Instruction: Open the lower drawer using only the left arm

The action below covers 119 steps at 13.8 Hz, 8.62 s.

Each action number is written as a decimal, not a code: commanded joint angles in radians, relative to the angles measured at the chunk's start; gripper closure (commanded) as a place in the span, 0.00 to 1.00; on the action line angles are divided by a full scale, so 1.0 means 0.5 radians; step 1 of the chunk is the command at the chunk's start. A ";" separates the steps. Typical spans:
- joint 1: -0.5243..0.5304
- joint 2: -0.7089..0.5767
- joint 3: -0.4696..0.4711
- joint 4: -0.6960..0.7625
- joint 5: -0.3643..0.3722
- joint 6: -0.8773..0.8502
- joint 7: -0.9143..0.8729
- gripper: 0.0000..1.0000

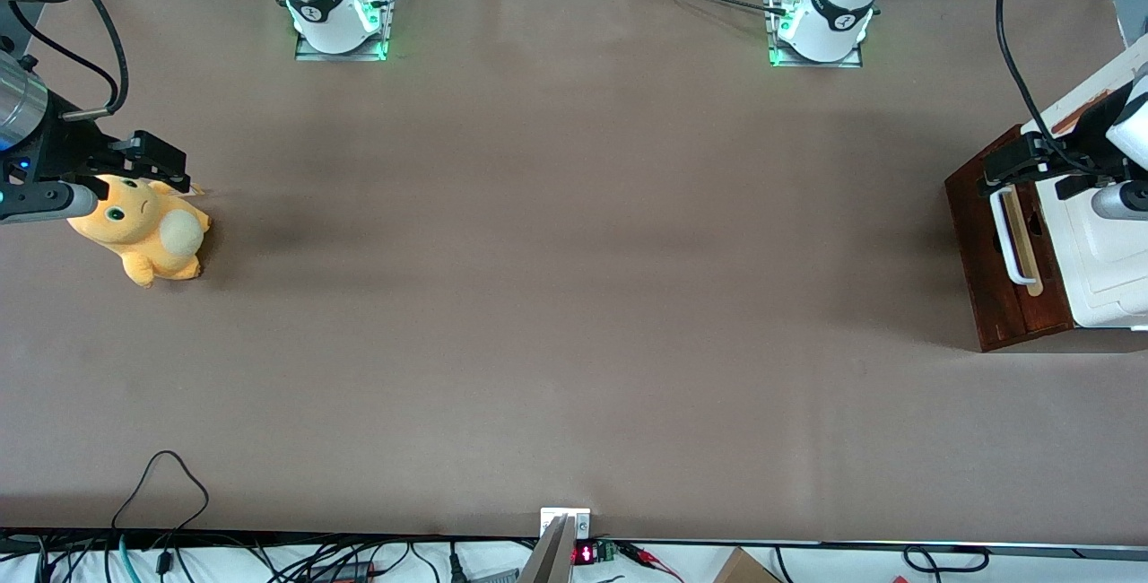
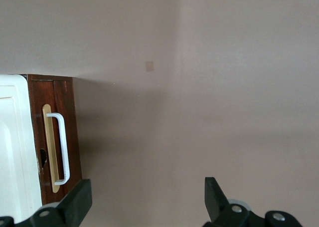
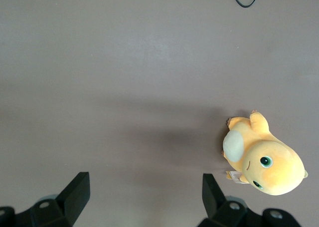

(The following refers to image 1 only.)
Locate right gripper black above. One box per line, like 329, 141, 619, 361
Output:
0, 99, 192, 195

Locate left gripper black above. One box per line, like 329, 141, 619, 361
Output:
984, 81, 1138, 201

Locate white metal drawer handle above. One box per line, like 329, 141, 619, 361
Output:
989, 184, 1039, 286

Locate light wooden handle plate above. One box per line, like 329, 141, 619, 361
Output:
1000, 187, 1045, 298

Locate wooden drawer with white handle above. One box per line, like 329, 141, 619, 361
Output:
982, 126, 1075, 342

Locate dark wooden drawer cabinet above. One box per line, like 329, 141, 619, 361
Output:
944, 124, 1077, 353

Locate orange strip on white box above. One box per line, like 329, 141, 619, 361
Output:
1051, 99, 1091, 136

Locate orange plush toy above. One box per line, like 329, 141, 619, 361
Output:
66, 174, 213, 289

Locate black power adapter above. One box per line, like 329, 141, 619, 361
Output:
309, 562, 378, 583

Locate brown cardboard box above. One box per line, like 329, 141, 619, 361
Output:
713, 547, 783, 583

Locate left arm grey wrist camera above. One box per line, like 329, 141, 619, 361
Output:
1091, 181, 1148, 222

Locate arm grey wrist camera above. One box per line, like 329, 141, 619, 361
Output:
0, 179, 101, 227
1091, 181, 1148, 222

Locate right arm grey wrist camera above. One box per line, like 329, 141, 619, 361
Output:
0, 179, 101, 227

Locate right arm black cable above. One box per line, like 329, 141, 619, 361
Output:
7, 0, 131, 122

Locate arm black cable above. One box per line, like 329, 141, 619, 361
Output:
7, 0, 131, 122
996, 0, 1093, 177

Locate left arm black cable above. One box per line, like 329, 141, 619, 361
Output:
996, 0, 1093, 177

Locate thin black looped cable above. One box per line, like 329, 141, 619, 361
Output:
111, 450, 210, 532

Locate black cable coil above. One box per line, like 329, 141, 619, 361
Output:
901, 545, 990, 577

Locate red alligator clip wires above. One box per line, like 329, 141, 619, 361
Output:
617, 543, 684, 582

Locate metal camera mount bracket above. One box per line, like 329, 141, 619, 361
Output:
518, 508, 593, 583

